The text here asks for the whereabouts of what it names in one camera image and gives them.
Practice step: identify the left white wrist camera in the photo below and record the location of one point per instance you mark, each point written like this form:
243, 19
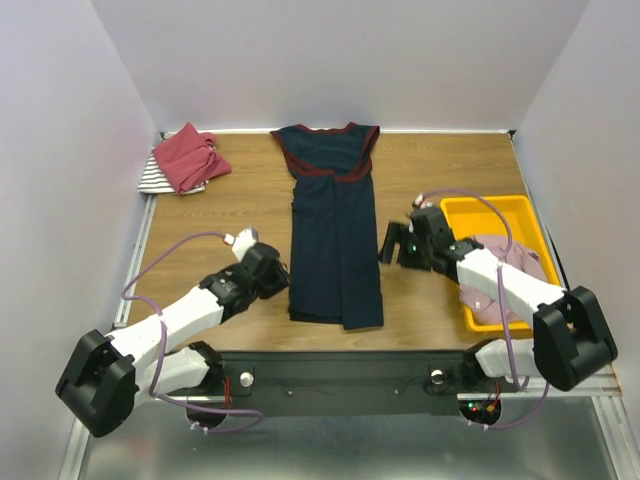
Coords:
242, 242

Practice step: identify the navy tank top maroon trim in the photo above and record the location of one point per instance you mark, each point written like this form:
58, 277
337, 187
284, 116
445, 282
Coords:
332, 225

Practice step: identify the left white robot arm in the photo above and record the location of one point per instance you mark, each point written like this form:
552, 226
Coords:
108, 375

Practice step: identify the striped folded tank top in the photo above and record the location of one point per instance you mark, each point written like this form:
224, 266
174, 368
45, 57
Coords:
153, 180

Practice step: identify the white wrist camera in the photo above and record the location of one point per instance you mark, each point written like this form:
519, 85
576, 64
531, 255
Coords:
423, 200
242, 242

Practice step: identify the mauve tank top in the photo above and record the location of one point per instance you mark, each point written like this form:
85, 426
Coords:
486, 310

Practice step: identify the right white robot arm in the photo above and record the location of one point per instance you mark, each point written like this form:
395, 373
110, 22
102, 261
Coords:
571, 339

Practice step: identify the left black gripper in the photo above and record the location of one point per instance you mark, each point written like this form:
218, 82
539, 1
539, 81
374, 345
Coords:
280, 279

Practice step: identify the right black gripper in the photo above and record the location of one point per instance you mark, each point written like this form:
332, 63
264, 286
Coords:
403, 247

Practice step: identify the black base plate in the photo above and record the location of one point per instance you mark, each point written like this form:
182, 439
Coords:
354, 383

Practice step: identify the red folded tank top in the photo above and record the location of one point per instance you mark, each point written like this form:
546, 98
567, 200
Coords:
189, 159

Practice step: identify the yellow plastic bin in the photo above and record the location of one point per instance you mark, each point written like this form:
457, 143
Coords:
468, 217

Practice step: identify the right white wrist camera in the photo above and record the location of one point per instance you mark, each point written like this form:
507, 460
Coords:
423, 200

